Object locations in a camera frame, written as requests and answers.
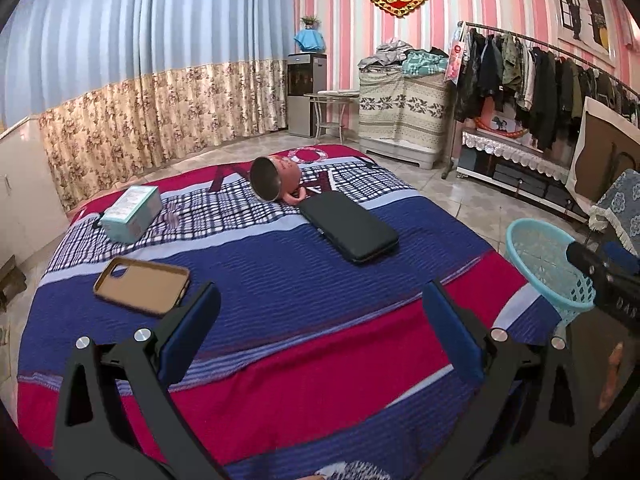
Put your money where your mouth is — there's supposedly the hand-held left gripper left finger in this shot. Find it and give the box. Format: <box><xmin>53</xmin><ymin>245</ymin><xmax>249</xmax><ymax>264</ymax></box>
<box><xmin>52</xmin><ymin>281</ymin><xmax>223</xmax><ymax>480</ymax></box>

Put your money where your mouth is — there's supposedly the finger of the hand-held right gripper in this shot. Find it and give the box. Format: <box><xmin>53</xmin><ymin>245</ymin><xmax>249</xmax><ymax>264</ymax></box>
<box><xmin>566</xmin><ymin>241</ymin><xmax>608</xmax><ymax>276</ymax></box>
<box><xmin>602</xmin><ymin>242</ymin><xmax>640</xmax><ymax>276</ymax></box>

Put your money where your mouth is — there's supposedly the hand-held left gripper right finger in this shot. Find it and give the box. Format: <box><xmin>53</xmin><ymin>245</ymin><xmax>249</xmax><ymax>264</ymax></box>
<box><xmin>421</xmin><ymin>280</ymin><xmax>591</xmax><ymax>480</ymax></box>

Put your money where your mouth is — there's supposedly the light blue plastic basket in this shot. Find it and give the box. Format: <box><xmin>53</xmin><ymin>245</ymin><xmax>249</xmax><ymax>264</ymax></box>
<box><xmin>506</xmin><ymin>218</ymin><xmax>598</xmax><ymax>328</ymax></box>

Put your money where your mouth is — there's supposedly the person's right hand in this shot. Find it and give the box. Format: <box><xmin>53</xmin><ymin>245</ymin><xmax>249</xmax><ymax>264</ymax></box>
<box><xmin>600</xmin><ymin>342</ymin><xmax>625</xmax><ymax>411</ymax></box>

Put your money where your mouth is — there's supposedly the blue fringed flower cloth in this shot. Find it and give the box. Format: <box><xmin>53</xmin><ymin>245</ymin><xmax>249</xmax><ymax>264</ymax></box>
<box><xmin>587</xmin><ymin>169</ymin><xmax>640</xmax><ymax>256</ymax></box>

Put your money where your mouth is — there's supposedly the brown phone case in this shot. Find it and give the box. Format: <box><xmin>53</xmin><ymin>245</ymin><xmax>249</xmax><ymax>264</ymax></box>
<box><xmin>93</xmin><ymin>256</ymin><xmax>191</xmax><ymax>317</ymax></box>

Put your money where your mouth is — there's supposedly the low black cabinet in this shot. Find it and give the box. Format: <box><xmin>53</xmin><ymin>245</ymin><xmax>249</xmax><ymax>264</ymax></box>
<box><xmin>456</xmin><ymin>130</ymin><xmax>591</xmax><ymax>221</ymax></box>

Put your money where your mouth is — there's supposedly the brown cardboard board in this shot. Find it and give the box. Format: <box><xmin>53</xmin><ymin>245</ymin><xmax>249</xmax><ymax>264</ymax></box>
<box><xmin>570</xmin><ymin>96</ymin><xmax>640</xmax><ymax>206</ymax></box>

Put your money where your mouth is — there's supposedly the striped bed blanket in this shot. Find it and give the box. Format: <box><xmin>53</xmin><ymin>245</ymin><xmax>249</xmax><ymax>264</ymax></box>
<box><xmin>15</xmin><ymin>144</ymin><xmax>563</xmax><ymax>480</ymax></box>

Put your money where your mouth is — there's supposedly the white lace cloth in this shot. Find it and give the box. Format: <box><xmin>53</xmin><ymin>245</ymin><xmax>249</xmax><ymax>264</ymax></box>
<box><xmin>461</xmin><ymin>130</ymin><xmax>573</xmax><ymax>183</ymax></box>

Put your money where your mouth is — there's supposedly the teal cardboard box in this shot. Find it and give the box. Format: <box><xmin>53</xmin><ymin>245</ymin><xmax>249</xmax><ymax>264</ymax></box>
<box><xmin>100</xmin><ymin>185</ymin><xmax>163</xmax><ymax>243</ymax></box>

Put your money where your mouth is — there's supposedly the black zip case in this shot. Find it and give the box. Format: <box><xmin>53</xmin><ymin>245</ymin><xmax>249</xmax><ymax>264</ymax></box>
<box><xmin>298</xmin><ymin>191</ymin><xmax>400</xmax><ymax>265</ymax></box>

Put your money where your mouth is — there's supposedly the cartoon print box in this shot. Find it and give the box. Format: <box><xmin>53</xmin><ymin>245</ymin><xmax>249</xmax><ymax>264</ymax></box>
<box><xmin>475</xmin><ymin>110</ymin><xmax>531</xmax><ymax>138</ymax></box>

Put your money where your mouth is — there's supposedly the row of dark hanging clothes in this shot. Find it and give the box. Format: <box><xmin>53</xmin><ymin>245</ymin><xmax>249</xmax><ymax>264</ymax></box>
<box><xmin>452</xmin><ymin>27</ymin><xmax>640</xmax><ymax>151</ymax></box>

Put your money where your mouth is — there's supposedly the pink mug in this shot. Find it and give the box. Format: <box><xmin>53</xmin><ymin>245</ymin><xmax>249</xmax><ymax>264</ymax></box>
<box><xmin>250</xmin><ymin>155</ymin><xmax>307</xmax><ymax>206</ymax></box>

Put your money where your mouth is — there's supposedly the metal clothes rack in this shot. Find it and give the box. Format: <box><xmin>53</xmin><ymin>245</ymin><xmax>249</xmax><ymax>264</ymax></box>
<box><xmin>441</xmin><ymin>21</ymin><xmax>640</xmax><ymax>181</ymax></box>

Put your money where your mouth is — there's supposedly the patterned cloth covered cabinet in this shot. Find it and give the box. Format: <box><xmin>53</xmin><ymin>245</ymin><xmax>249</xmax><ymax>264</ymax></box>
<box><xmin>357</xmin><ymin>67</ymin><xmax>453</xmax><ymax>168</ymax></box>

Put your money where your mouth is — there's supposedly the pink hanging bag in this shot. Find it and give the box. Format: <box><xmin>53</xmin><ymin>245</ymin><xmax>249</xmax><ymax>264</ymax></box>
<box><xmin>444</xmin><ymin>25</ymin><xmax>471</xmax><ymax>86</ymax></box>

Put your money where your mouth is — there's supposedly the teal plaid cloth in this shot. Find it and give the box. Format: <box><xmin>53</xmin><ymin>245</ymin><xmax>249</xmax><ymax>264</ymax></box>
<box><xmin>402</xmin><ymin>50</ymin><xmax>449</xmax><ymax>77</ymax></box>

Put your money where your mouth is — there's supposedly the grey water dispenser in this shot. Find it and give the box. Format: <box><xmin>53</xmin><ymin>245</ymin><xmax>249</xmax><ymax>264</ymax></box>
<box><xmin>286</xmin><ymin>52</ymin><xmax>328</xmax><ymax>138</ymax></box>

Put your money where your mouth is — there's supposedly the small glass side table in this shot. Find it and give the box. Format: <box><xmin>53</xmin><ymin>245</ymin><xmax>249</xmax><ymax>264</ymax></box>
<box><xmin>304</xmin><ymin>90</ymin><xmax>361</xmax><ymax>145</ymax></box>

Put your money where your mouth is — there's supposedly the blue and floral curtain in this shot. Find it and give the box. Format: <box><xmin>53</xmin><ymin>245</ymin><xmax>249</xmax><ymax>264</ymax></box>
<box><xmin>0</xmin><ymin>0</ymin><xmax>301</xmax><ymax>211</ymax></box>

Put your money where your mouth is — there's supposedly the grey clothes pile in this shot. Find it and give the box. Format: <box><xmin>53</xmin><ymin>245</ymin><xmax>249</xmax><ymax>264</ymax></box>
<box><xmin>357</xmin><ymin>39</ymin><xmax>416</xmax><ymax>72</ymax></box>

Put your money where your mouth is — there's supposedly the blue cloth cover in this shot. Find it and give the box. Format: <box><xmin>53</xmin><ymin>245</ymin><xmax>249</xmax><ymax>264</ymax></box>
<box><xmin>293</xmin><ymin>29</ymin><xmax>326</xmax><ymax>53</ymax></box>

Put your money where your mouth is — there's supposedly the framed wall poster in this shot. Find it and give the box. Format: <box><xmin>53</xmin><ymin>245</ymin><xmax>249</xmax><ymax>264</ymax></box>
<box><xmin>550</xmin><ymin>0</ymin><xmax>618</xmax><ymax>63</ymax></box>

